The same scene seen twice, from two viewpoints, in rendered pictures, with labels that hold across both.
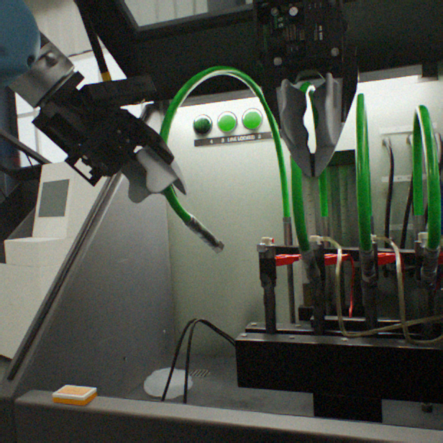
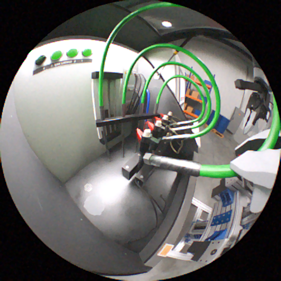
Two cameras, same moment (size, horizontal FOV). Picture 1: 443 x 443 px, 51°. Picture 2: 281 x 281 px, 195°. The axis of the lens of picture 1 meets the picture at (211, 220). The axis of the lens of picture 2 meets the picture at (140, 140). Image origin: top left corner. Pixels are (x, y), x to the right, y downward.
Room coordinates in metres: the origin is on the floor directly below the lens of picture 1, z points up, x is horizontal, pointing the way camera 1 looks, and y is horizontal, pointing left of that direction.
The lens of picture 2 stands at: (0.75, 0.09, 1.25)
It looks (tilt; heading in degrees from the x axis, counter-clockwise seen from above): 39 degrees down; 278
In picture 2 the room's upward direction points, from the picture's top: 10 degrees clockwise
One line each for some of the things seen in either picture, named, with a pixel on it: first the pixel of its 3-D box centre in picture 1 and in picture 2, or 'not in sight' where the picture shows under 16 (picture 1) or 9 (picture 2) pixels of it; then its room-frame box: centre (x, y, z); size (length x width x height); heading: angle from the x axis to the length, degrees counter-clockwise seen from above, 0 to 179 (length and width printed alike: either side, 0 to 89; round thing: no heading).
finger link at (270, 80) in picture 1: (286, 83); (256, 112); (0.46, -0.08, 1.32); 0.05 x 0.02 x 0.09; 70
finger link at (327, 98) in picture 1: (326, 124); (250, 124); (0.42, -0.11, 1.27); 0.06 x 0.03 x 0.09; 160
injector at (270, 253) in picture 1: (268, 308); (144, 160); (0.75, -0.08, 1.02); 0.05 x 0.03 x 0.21; 160
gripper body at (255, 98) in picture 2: (301, 6); (260, 100); (0.42, -0.09, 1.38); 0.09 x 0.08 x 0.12; 160
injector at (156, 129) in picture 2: (317, 310); (154, 148); (0.73, -0.16, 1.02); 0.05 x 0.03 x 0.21; 160
